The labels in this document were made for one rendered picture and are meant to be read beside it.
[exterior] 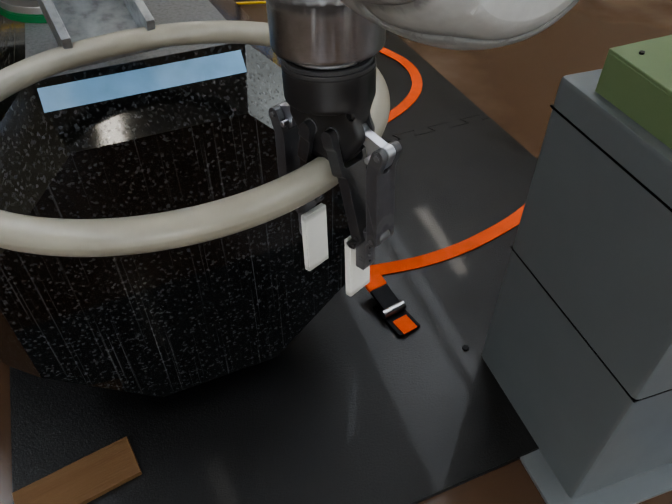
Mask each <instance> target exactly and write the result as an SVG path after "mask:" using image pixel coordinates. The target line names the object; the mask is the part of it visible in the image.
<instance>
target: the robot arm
mask: <svg viewBox="0 0 672 504"><path fill-rule="evenodd" d="M578 1H579V0H266V7H267V17H268V27H269V37H270V45H271V48H272V50H273V52H274V53H275V54H276V55H277V56H279V57H280V58H282V59H281V67H282V78H283V89H284V97H285V99H286V101H284V102H282V103H279V104H277V105H275V106H273V107H271V108H269V111H268V112H269V116H270V119H271V122H272V125H273V128H274V131H275V141H276V152H277V162H278V173H279V178H280V177H282V176H284V175H286V174H288V173H290V172H292V171H294V170H296V169H298V168H300V167H302V166H303V165H305V164H307V163H309V162H310V161H312V160H314V159H315V158H317V157H324V158H326V159H327V160H328V161H329V163H330V168H331V172H332V175H333V176H335V177H337V178H338V182H339V187H340V191H341V195H342V199H343V204H344V208H345V212H346V217H347V221H348V225H349V230H350V234H351V235H350V236H349V237H347V238H346V239H344V244H345V282H346V294H347V295H348V296H350V297H351V296H353V295H354V294H355V293H356V292H358V291H359V290H360V289H361V288H363V287H364V286H365V285H367V284H368V283H369V282H370V265H371V264H372V263H373V262H374V260H375V256H374V255H375V247H377V246H378V245H380V244H381V243H382V242H384V241H385V240H386V239H388V238H389V237H390V236H392V235H393V233H394V206H395V166H396V164H397V161H398V159H399V156H400V154H401V151H402V146H401V144H400V143H399V142H398V141H396V140H393V141H391V142H389V143H387V142H386V141H385V140H383V139H382V138H381V137H380V136H378V135H377V134H376V133H375V126H374V123H373V121H372V118H371V113H370V109H371V105H372V102H373V100H374V97H375V93H376V54H377V53H378V52H379V51H380V50H381V49H382V48H383V46H384V44H385V41H386V30H388V31H390V32H392V33H394V34H397V35H399V36H402V37H404V38H407V39H409V40H412V41H415V42H418V43H421V44H425V45H429V46H433V47H438V48H443V49H450V50H487V49H493V48H499V47H502V46H506V45H510V44H514V43H517V42H520V41H523V40H525V39H528V38H530V37H532V36H534V35H536V34H538V33H540V32H542V31H543V30H545V29H547V28H548V27H550V26H551V25H552V24H554V23H555V22H557V21H558V20H559V19H560V18H562V17H563V16H564V15H565V14H566V13H567V12H568V11H570V10H571V9H572V8H573V7H574V6H575V5H576V4H577V3H578ZM366 149H367V151H366ZM367 165H368V166H367ZM366 166H367V169H366ZM321 197H322V195H321V196H319V197H317V198H316V199H314V200H312V201H310V202H309V203H307V204H305V205H303V206H301V207H299V208H297V209H295V211H296V212H297V213H298V220H299V231H300V233H301V235H302V237H303V249H304V261H305V269H306V270H308V271H311V270H312V269H314V268H315V267H317V266H318V265H320V264H321V263H322V262H324V261H325V260H327V259H328V258H329V257H328V237H327V216H326V205H325V204H323V203H320V204H319V205H317V206H316V204H317V203H318V202H320V201H322V200H323V199H324V197H323V198H321Z"/></svg>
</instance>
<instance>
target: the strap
mask: <svg viewBox="0 0 672 504"><path fill-rule="evenodd" d="M379 52H381V53H383V54H385V55H387V56H389V57H391V58H393V59H395V60H396V61H398V62H399V63H401V64H402V65H403V66H404V67H405V68H406V69H407V71H408V72H409V74H410V76H411V80H412V87H411V90H410V92H409V94H408V95H407V97H406V98H405V99H404V100H403V101H402V102H401V103H400V104H399V105H397V106H396V107H395V108H394V109H392V110H391V111H390V113H389V119H388V122H390V121H391V120H393V119H394V118H396V117H397V116H399V115H400V114H402V113H403V112H404V111H405V110H407V109H408V108H409V107H410V106H411V105H412V104H413V103H414V102H415V101H416V100H417V98H418V97H419V95H420V93H421V91H422V78H421V75H420V73H419V71H418V70H417V68H416V67H415V66H414V65H413V64H412V63H411V62H410V61H408V60H407V59H406V58H404V57H402V56H400V55H398V54H396V53H394V52H392V51H390V50H388V49H386V48H384V47H383V48H382V49H381V50H380V51H379ZM524 206H525V204H524V205H523V206H522V207H521V208H519V209H518V210H517V211H515V212H514V213H513V214H511V215H510V216H508V217H507V218H505V219H503V220H502V221H500V222H498V223H497V224H495V225H493V226H491V227H490V228H488V229H486V230H484V231H482V232H480V233H478V234H476V235H474V236H472V237H470V238H468V239H466V240H463V241H461V242H459V243H456V244H454V245H451V246H449V247H446V248H443V249H440V250H437V251H434V252H431V253H428V254H424V255H420V256H416V257H412V258H408V259H403V260H398V261H392V262H387V263H381V264H376V265H370V275H371V274H374V273H376V272H379V273H380V274H381V275H386V274H392V273H397V272H403V271H408V270H413V269H417V268H421V267H425V266H429V265H432V264H436V263H439V262H442V261H445V260H448V259H451V258H454V257H456V256H459V255H461V254H464V253H466V252H469V251H471V250H473V249H475V248H477V247H479V246H482V245H484V244H486V243H487V242H489V241H491V240H493V239H495V238H497V237H499V236H501V235H502V234H504V233H506V232H507V231H509V230H511V229H512V228H514V227H516V226H517V225H519V224H520V220H521V217H522V213H523V210H524Z"/></svg>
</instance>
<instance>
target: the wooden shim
mask: <svg viewBox="0 0 672 504"><path fill-rule="evenodd" d="M140 475H142V472H141V469H140V467H139V464H138V462H137V459H136V457H135V454H134V452H133V449H132V447H131V444H130V442H129V439H128V437H127V436H126V437H124V438H122V439H120V440H118V441H116V442H114V443H112V444H110V445H108V446H106V447H104V448H102V449H100V450H98V451H96V452H94V453H92V454H89V455H87V456H85V457H83V458H81V459H79V460H77V461H75V462H73V463H71V464H69V465H67V466H65V467H63V468H61V469H59V470H57V471H55V472H53V473H51V474H49V475H47V476H45V477H43V478H41V479H39V480H37V481H35V482H33V483H31V484H29V485H27V486H25V487H23V488H21V489H19V490H17V491H15V492H13V493H12V497H13V501H14V504H87V503H88V502H90V501H92V500H94V499H96V498H98V497H100V496H102V495H104V494H106V493H107V492H109V491H111V490H113V489H115V488H117V487H119V486H121V485H123V484H125V483H126V482H128V481H130V480H132V479H134V478H136V477H138V476H140Z"/></svg>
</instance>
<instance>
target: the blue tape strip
mask: <svg viewBox="0 0 672 504"><path fill-rule="evenodd" d="M245 72H247V70H246V66H245V63H244V60H243V57H242V53H241V50H237V51H231V52H226V53H221V54H216V55H210V56H205V57H200V58H194V59H189V60H184V61H179V62H173V63H168V64H163V65H158V66H152V67H147V68H142V69H137V70H131V71H126V72H121V73H116V74H110V75H105V76H100V77H95V78H89V79H84V80H79V81H74V82H68V83H63V84H58V85H53V86H47V87H42V88H37V91H38V94H39V97H40V100H41V103H42V107H43V110H44V113H47V112H52V111H57V110H62V109H67V108H72V107H76V106H81V105H86V104H91V103H96V102H101V101H106V100H111V99H116V98H121V97H126V96H131V95H136V94H141V93H146V92H151V91H156V90H160V89H165V88H170V87H175V86H180V85H185V84H190V83H195V82H200V81H205V80H210V79H215V78H220V77H225V76H230V75H235V74H240V73H245Z"/></svg>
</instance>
